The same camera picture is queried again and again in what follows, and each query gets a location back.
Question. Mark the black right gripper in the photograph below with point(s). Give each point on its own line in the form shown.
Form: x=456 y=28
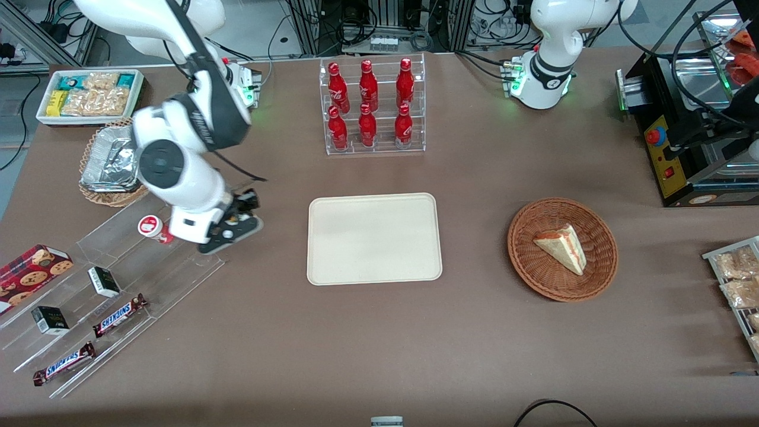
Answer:
x=244 y=204

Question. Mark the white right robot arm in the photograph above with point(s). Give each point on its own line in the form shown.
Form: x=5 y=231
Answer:
x=178 y=166

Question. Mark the beige plastic tray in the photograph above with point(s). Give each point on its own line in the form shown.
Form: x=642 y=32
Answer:
x=373 y=238

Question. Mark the aluminium foil tray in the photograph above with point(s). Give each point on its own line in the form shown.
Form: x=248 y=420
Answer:
x=109 y=157

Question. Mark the shiny metal tray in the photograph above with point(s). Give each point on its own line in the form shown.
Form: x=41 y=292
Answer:
x=714 y=29

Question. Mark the red yogurt cup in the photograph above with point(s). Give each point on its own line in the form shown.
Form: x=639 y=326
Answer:
x=151 y=228

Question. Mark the clear acrylic stepped shelf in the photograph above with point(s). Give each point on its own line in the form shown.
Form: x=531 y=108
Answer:
x=172 y=279

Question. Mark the red cola bottle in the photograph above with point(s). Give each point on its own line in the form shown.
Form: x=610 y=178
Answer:
x=403 y=126
x=405 y=83
x=368 y=86
x=338 y=130
x=338 y=89
x=367 y=127

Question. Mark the clear acrylic bottle rack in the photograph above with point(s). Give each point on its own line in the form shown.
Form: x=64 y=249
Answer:
x=379 y=148

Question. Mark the light wicker basket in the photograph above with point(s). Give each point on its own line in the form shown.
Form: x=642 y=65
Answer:
x=109 y=198

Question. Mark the small black box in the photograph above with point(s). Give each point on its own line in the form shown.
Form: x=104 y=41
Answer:
x=104 y=282
x=50 y=321

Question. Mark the Snickers chocolate bar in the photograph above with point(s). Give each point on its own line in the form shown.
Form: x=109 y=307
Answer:
x=64 y=363
x=118 y=315

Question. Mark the white plastic snack bin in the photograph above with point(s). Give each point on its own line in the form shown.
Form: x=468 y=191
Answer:
x=89 y=120

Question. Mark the clear bag of crackers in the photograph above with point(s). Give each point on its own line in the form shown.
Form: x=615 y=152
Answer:
x=95 y=102

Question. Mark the white power strip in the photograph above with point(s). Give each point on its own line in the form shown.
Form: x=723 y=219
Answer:
x=384 y=42

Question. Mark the yellow snack packet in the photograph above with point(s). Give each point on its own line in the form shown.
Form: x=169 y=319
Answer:
x=56 y=104

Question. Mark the red cookie box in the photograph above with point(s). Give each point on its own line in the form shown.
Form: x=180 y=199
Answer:
x=29 y=274

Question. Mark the brown wicker basket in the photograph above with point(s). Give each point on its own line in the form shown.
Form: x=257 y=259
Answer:
x=533 y=273

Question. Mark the wrapped triangle sandwich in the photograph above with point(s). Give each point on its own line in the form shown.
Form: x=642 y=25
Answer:
x=563 y=246

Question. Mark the black sealing machine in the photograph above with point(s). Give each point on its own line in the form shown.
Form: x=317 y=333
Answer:
x=664 y=160

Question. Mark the clear bag of biscuits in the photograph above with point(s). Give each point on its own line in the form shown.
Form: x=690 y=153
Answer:
x=741 y=293
x=738 y=264

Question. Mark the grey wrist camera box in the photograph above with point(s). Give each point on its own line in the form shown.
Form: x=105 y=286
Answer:
x=231 y=237

